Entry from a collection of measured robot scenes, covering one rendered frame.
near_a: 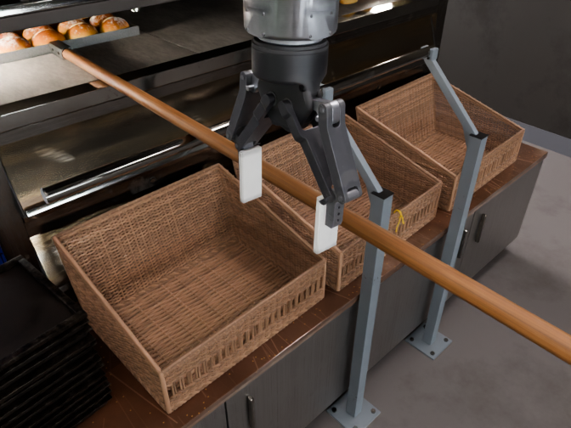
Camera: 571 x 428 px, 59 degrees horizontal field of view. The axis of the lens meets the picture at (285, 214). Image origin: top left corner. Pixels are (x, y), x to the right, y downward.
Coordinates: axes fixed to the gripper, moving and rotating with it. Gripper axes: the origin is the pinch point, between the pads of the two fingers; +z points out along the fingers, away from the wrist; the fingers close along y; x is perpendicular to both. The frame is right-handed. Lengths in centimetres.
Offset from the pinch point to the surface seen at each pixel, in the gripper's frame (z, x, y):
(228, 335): 59, 14, -37
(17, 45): 6, 3, -122
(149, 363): 57, -5, -39
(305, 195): 9.7, 16.3, -14.0
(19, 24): -10, -7, -69
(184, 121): 8, 15, -50
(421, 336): 123, 111, -39
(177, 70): 10, 34, -87
